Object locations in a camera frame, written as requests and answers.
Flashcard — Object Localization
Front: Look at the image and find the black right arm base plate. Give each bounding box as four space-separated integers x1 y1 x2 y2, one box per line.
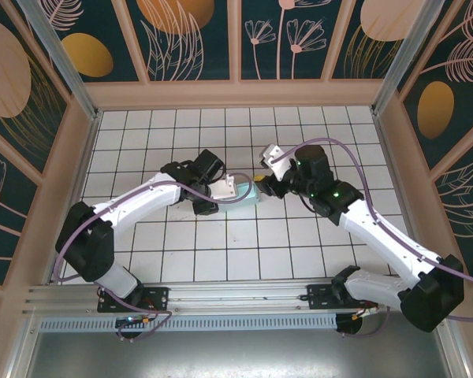
305 283 379 310

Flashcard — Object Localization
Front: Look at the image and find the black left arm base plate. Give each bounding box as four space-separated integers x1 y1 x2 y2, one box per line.
97 286 170 314

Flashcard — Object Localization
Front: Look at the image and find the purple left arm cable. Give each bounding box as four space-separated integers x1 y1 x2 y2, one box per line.
50 172 245 343

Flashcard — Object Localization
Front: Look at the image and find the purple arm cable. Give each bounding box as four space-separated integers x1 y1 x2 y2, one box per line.
50 172 245 343
270 137 473 339

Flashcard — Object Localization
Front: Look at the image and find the grey metal sheet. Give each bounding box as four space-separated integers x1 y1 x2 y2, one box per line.
7 310 470 378

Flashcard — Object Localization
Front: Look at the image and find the aluminium table edge rail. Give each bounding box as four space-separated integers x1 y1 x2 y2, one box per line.
372 109 429 279
45 109 103 287

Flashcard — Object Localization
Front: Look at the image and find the aluminium frame post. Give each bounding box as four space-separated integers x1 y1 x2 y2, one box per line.
17 0 103 119
370 0 446 115

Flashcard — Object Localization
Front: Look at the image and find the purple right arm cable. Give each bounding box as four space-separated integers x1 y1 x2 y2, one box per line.
270 137 473 339

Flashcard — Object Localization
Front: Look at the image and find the grey slotted cable duct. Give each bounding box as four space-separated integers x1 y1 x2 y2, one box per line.
39 314 338 332

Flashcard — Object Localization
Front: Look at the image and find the small green circuit board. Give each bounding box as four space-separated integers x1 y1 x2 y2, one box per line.
116 314 153 328

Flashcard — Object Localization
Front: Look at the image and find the aluminium mounting rail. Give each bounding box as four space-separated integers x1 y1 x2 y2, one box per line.
21 279 453 316

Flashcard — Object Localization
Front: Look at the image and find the light teal cloth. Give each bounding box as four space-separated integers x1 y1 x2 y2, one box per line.
220 181 261 214

